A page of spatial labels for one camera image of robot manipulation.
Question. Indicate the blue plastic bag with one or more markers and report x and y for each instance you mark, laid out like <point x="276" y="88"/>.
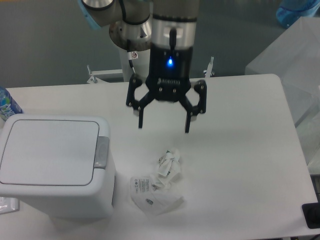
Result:
<point x="289" y="11"/>

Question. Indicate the crumpled white paper wrapper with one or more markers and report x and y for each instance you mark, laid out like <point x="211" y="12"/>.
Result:
<point x="169" y="168"/>

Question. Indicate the black device at edge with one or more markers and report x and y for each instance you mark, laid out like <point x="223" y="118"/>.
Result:
<point x="311" y="212"/>

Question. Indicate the blue labelled water bottle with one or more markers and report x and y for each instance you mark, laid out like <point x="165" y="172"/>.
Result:
<point x="8" y="106"/>

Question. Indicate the small clear plastic tray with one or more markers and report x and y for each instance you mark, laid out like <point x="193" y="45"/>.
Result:
<point x="9" y="205"/>

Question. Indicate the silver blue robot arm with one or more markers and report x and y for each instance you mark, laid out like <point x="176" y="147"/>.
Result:
<point x="158" y="36"/>

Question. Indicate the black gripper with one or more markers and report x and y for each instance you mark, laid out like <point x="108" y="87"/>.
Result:
<point x="168" y="80"/>

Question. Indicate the white push-lid trash can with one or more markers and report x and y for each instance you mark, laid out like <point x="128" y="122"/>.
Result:
<point x="61" y="165"/>

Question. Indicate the metal clamp bolt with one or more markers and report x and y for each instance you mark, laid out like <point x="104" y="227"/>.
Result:
<point x="208" y="72"/>

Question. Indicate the white base bracket frame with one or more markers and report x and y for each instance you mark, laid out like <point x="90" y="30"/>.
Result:
<point x="104" y="76"/>

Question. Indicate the flat clear plastic packet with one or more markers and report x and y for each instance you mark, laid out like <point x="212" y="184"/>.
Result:
<point x="150" y="200"/>

